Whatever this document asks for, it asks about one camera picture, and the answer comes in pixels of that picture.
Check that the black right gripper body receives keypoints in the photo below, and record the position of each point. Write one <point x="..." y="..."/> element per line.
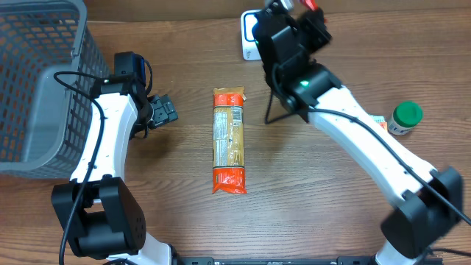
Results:
<point x="311" y="28"/>

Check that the small orange white box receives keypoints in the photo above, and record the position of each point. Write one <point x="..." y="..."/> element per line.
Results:
<point x="384" y="125"/>

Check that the teal wet wipes pack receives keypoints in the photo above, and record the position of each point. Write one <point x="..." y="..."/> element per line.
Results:
<point x="378" y="119"/>

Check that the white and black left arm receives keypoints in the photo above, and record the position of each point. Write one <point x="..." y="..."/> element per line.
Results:
<point x="100" y="217"/>

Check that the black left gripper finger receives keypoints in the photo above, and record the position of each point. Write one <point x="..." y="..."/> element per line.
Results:
<point x="167" y="104"/>
<point x="169" y="115"/>

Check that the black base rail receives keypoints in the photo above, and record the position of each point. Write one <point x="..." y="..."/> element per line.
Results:
<point x="342" y="260"/>

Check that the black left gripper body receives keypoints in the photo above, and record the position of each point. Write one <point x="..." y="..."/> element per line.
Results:
<point x="164" y="111"/>

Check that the green lid white jar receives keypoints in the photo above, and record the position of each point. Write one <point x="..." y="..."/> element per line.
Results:
<point x="404" y="118"/>

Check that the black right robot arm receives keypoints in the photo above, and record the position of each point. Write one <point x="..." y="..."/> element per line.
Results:
<point x="427" y="203"/>

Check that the orange noodle packet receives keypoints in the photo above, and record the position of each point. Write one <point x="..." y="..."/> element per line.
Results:
<point x="228" y="140"/>

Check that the grey plastic mesh basket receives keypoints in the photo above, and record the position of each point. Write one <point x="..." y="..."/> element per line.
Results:
<point x="45" y="45"/>

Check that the red stick sachet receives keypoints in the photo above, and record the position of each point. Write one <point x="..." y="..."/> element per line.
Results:
<point x="310" y="4"/>

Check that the white barcode scanner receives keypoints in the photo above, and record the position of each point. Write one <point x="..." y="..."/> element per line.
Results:
<point x="249" y="46"/>

